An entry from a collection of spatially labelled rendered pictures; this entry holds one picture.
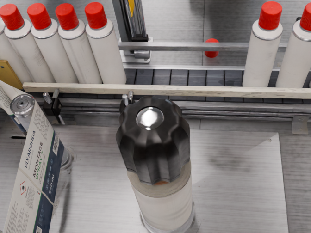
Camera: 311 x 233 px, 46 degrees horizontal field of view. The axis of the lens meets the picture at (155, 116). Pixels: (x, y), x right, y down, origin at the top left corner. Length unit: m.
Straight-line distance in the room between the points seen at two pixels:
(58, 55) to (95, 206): 0.30
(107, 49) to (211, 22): 0.37
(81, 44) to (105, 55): 0.05
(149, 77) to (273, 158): 0.31
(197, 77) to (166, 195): 0.39
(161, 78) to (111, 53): 0.14
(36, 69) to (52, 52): 0.07
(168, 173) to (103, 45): 0.34
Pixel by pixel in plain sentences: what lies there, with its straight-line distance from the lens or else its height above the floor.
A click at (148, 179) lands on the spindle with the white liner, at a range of 0.42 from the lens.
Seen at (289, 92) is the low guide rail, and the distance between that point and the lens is 0.74.
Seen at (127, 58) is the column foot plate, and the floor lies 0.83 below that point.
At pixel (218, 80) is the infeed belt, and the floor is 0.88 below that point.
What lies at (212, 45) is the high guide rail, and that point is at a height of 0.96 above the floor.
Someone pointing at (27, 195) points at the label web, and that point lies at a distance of 0.55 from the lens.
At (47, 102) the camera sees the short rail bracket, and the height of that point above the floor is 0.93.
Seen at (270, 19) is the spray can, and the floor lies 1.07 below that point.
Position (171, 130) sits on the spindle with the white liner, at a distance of 0.37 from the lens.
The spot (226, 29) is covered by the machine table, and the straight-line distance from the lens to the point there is 0.96.
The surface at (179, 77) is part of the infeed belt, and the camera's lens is 0.79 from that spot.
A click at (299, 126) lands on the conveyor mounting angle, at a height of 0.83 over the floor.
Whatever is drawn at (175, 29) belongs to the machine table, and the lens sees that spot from 0.97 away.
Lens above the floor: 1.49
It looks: 56 degrees down
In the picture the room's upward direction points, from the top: 9 degrees counter-clockwise
